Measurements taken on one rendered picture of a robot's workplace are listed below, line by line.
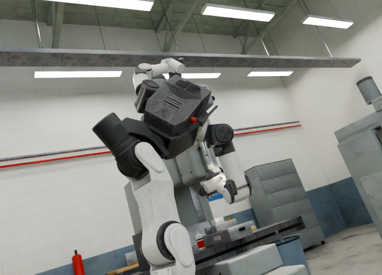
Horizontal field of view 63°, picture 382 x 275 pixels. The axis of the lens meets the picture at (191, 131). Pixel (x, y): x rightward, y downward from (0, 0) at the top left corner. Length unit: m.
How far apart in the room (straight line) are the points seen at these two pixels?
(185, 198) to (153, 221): 1.13
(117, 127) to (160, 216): 0.38
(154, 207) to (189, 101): 0.48
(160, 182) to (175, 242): 0.23
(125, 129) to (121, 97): 5.86
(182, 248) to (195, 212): 1.17
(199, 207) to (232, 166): 0.95
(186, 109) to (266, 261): 0.94
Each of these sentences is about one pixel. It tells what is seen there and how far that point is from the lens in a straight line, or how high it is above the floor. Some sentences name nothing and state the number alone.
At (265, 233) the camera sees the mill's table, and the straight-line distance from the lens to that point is 2.03.
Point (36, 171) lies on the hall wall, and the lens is 6.19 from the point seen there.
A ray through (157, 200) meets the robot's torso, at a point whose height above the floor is 1.17.
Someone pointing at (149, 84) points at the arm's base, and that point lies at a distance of 1.60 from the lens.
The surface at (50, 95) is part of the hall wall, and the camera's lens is 6.84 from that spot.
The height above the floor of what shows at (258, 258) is 0.80.
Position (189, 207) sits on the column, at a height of 1.20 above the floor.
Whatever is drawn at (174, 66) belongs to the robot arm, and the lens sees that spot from 2.03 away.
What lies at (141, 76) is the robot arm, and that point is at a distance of 1.78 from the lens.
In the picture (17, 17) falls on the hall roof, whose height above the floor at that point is 6.20.
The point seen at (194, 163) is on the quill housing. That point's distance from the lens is 1.91.
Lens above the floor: 1.00
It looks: 18 degrees up
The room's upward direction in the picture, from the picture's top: 18 degrees counter-clockwise
